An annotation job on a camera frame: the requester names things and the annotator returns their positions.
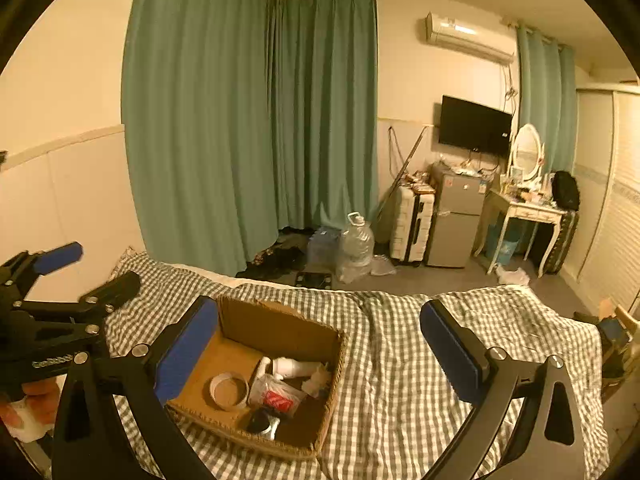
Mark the white plastic bag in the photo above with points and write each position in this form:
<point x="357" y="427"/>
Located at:
<point x="512" y="276"/>

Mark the wooden chair with clutter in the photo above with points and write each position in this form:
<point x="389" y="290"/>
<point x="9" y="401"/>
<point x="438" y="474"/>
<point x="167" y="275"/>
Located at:
<point x="617" y="340"/>

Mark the pack of water bottles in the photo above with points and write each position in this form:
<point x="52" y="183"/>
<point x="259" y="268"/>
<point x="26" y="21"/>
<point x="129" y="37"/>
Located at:
<point x="324" y="247"/>

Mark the black backpack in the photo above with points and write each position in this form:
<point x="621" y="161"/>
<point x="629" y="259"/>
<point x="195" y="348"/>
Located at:
<point x="566" y="190"/>

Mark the narrow green curtain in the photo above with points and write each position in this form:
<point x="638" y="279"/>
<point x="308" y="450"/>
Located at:
<point x="547" y="90"/>

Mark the wooden broom stick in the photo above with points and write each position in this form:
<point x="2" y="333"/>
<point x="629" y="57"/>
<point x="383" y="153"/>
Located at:
<point x="402" y="172"/>

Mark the small white bottle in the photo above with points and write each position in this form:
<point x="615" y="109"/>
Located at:
<point x="295" y="367"/>

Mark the blue waste bin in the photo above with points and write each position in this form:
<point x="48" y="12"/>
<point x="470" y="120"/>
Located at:
<point x="504" y="247"/>

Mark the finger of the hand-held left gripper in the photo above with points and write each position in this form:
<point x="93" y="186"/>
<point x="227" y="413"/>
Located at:
<point x="60" y="255"/>
<point x="112" y="290"/>

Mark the white oval mirror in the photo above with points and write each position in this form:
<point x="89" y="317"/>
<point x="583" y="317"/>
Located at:
<point x="527" y="150"/>

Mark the white dressing table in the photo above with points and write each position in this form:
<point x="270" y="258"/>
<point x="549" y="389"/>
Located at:
<point x="530" y="212"/>

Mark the pile of dark shoes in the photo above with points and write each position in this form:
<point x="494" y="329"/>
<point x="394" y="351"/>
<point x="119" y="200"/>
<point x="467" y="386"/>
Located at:
<point x="280" y="257"/>

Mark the white toy figure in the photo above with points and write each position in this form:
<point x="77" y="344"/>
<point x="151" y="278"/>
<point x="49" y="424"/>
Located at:
<point x="317" y="382"/>

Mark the black tape roll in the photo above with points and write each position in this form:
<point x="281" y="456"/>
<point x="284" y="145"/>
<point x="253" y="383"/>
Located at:
<point x="259" y="422"/>

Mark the silver small fridge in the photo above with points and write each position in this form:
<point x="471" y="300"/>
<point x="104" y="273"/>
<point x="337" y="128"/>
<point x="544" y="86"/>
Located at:
<point x="455" y="220"/>

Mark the clear plastic bag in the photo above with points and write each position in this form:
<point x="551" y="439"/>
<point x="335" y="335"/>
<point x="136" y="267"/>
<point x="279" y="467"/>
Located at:
<point x="384" y="266"/>

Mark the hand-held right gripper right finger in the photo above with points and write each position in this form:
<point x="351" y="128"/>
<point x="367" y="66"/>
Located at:
<point x="457" y="355"/>

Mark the black wall television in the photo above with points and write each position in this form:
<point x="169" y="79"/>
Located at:
<point x="475" y="124"/>

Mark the cardboard box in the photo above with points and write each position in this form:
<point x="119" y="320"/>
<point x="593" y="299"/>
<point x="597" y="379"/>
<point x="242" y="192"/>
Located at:
<point x="282" y="330"/>

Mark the black bathroom scale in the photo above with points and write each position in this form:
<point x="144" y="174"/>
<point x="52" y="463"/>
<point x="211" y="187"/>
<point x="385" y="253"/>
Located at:
<point x="314" y="280"/>

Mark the wide green curtain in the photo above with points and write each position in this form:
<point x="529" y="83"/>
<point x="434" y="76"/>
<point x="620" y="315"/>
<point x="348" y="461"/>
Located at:
<point x="200" y="110"/>

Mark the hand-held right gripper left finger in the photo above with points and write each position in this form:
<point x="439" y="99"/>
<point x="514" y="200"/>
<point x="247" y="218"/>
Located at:
<point x="187" y="355"/>

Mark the white air conditioner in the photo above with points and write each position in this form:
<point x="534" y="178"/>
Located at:
<point x="467" y="35"/>

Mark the white slatted wardrobe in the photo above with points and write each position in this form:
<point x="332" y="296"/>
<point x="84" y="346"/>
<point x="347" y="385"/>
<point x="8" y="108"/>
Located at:
<point x="610" y="200"/>

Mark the dark suitcase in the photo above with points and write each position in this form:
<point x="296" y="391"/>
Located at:
<point x="562" y="242"/>

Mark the white tape roll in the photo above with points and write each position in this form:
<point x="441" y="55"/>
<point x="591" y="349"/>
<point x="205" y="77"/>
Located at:
<point x="227" y="376"/>

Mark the person's left hand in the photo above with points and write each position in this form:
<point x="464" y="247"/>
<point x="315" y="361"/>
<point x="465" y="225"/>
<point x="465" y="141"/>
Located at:
<point x="42" y="396"/>

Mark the grey checked blanket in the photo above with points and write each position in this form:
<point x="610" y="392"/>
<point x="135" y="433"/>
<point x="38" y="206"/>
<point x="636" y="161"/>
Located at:
<point x="400" y="360"/>

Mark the white suitcase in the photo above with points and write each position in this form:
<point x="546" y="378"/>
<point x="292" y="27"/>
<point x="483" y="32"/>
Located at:
<point x="412" y="225"/>

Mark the clear bag with red packet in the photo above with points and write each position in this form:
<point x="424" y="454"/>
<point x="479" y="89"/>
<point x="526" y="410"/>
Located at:
<point x="277" y="400"/>

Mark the clear water jug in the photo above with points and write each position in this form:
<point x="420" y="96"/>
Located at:
<point x="356" y="250"/>

